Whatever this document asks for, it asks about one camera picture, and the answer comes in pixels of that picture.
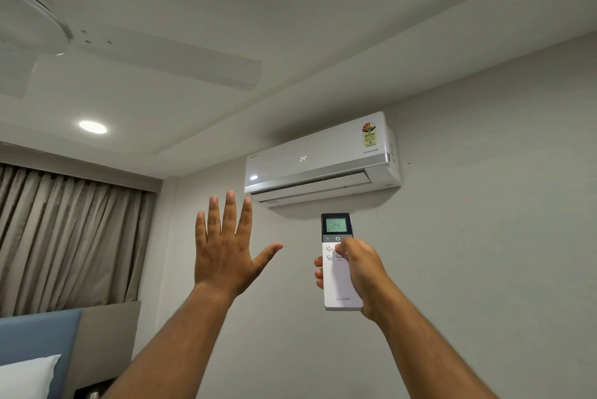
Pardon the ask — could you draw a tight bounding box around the person's right hand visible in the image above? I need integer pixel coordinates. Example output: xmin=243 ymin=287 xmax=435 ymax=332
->
xmin=314 ymin=238 xmax=397 ymax=323

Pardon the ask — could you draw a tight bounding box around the person's left hand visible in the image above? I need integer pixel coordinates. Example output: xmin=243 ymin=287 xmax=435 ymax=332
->
xmin=194 ymin=190 xmax=284 ymax=304

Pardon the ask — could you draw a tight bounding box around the white air conditioner remote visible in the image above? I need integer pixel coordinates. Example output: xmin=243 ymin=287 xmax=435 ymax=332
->
xmin=320 ymin=213 xmax=364 ymax=312

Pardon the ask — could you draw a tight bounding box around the person's right forearm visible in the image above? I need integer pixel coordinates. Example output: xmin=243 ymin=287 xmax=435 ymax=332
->
xmin=373 ymin=291 xmax=500 ymax=399

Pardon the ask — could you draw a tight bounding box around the person's left forearm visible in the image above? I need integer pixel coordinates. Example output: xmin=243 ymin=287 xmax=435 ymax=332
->
xmin=102 ymin=283 xmax=243 ymax=399

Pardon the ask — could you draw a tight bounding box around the beige pleated curtain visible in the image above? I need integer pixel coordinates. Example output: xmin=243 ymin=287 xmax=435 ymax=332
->
xmin=0 ymin=162 xmax=157 ymax=319

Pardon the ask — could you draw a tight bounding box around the blue and grey headboard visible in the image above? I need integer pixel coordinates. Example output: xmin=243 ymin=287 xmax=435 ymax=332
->
xmin=0 ymin=300 xmax=142 ymax=399

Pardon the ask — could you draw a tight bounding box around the white ceiling fan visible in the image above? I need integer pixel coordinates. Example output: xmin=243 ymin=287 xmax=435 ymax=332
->
xmin=0 ymin=0 xmax=263 ymax=99

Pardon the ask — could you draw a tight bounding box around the white pillow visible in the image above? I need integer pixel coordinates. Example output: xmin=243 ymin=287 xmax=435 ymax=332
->
xmin=0 ymin=354 xmax=62 ymax=399

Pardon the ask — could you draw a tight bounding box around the white wall air conditioner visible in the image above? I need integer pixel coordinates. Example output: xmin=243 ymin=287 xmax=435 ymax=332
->
xmin=244 ymin=111 xmax=402 ymax=205

